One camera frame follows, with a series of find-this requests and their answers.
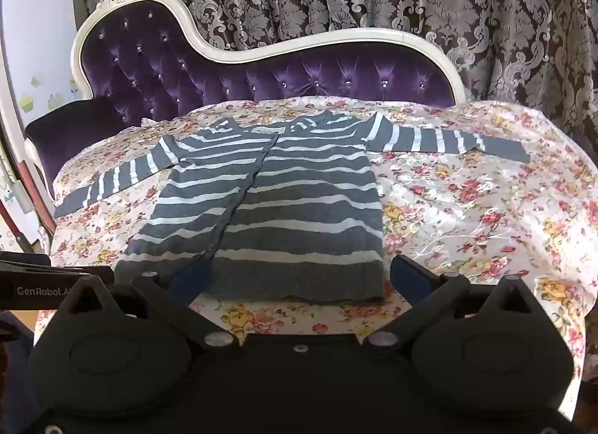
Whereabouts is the red pole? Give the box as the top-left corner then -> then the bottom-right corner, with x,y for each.
0,200 -> 31,252

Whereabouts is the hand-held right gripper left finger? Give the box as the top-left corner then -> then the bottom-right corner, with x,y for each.
65,256 -> 232,349

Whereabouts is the purple tufted headboard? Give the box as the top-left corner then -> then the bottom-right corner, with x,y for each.
23,0 -> 468,229

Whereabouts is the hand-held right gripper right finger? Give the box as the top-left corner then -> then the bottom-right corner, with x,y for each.
362,254 -> 538,351

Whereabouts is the grey white striped sweater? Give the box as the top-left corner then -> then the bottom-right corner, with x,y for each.
53,109 -> 532,302

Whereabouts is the floral printed blanket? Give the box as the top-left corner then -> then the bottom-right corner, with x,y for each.
47,96 -> 598,383

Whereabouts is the dark purple velvet cushion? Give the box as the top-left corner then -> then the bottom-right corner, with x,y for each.
24,96 -> 141,196

